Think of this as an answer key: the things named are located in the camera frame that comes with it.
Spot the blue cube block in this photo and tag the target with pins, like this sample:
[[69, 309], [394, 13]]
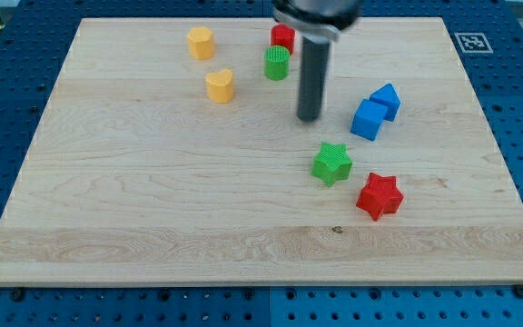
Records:
[[368, 119]]

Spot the green star block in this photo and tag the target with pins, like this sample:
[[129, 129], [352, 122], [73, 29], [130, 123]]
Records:
[[331, 164]]

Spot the yellow heart block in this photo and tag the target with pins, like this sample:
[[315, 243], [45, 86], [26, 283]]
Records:
[[220, 86]]

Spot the wooden board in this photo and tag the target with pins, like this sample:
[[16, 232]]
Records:
[[136, 178]]

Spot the green cylinder block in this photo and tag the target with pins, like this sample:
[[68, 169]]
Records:
[[276, 62]]

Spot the dark cylindrical pointer rod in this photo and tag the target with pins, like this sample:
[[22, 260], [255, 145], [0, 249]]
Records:
[[315, 54]]

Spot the red star block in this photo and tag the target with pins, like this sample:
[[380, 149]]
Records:
[[380, 196]]

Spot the red cylinder block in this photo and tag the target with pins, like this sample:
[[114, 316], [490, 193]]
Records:
[[284, 36]]

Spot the yellow hexagon block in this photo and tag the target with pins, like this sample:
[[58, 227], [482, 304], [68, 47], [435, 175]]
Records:
[[201, 43]]

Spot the blue pentagon block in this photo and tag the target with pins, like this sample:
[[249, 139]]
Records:
[[389, 97]]

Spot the white fiducial marker tag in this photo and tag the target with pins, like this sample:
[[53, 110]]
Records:
[[473, 43]]

